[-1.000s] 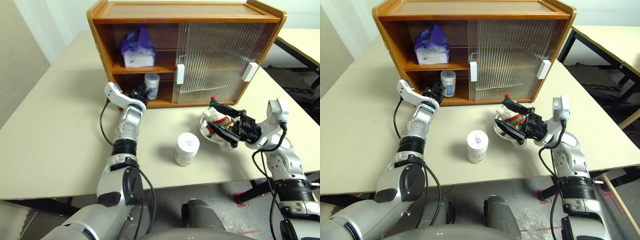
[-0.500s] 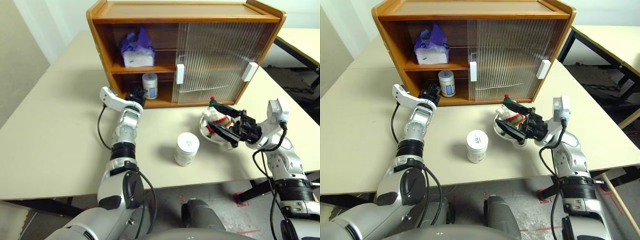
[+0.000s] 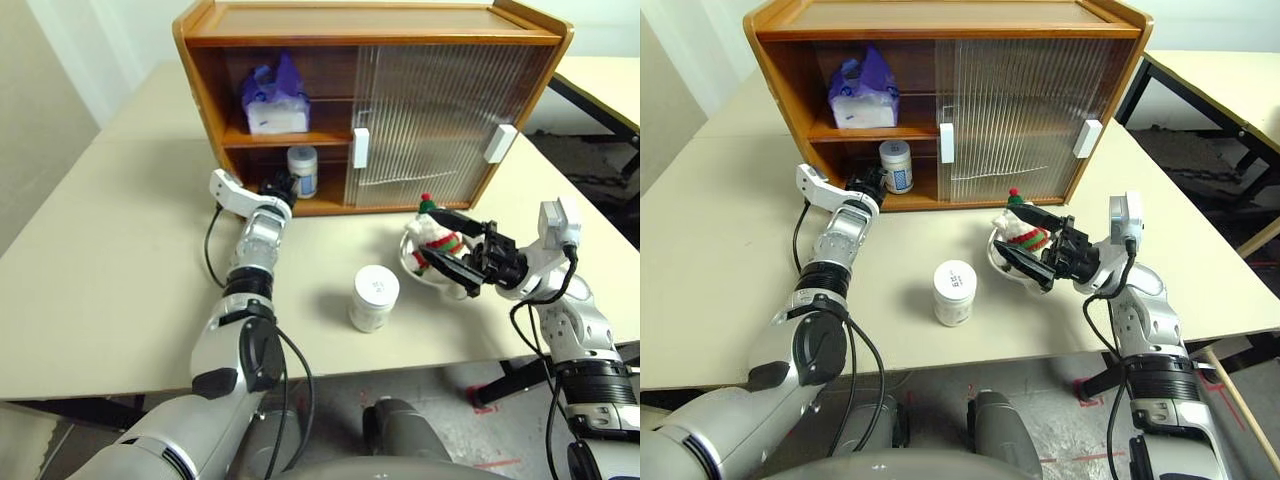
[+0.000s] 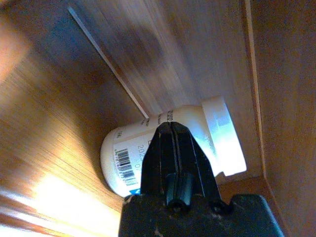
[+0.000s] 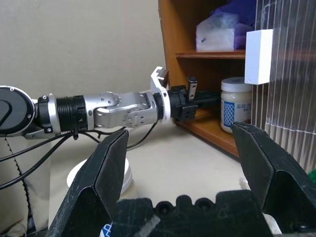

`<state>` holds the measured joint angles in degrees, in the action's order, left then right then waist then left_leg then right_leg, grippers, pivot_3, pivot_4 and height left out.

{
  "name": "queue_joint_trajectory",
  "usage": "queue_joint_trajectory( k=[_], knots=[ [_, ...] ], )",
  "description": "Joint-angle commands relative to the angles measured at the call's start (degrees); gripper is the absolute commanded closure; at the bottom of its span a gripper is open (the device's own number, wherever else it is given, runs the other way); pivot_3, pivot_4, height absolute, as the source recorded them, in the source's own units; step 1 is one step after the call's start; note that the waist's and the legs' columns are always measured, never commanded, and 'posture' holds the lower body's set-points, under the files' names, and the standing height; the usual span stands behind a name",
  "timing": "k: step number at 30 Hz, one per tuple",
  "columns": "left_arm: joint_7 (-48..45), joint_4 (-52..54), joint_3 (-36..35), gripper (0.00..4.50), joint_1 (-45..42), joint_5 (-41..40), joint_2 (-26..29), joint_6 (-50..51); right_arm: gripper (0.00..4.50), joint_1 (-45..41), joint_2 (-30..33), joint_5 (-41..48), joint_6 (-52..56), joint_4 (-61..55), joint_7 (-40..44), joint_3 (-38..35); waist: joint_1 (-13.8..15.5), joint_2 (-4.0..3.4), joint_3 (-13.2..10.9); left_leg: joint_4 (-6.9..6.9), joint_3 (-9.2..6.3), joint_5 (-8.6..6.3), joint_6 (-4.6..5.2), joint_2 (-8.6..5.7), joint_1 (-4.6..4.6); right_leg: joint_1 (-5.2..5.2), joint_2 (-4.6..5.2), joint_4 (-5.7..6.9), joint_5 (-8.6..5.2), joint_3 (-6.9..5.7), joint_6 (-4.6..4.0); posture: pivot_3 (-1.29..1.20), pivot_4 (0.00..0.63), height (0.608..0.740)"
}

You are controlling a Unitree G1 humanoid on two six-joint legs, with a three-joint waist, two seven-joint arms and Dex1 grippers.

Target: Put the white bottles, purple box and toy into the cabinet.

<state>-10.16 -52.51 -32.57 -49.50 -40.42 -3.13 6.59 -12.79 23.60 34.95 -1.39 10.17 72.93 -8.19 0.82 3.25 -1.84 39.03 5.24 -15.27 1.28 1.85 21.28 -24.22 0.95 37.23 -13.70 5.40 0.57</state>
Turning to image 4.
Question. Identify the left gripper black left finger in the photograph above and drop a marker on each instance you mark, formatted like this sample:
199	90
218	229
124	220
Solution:
155	168

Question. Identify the white pill bottle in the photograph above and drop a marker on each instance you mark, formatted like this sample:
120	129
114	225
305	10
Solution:
187	116

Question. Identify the brown wooden cabinet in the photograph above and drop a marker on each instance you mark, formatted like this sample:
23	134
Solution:
74	123

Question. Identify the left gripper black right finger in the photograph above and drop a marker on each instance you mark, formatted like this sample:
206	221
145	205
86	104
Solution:
197	177

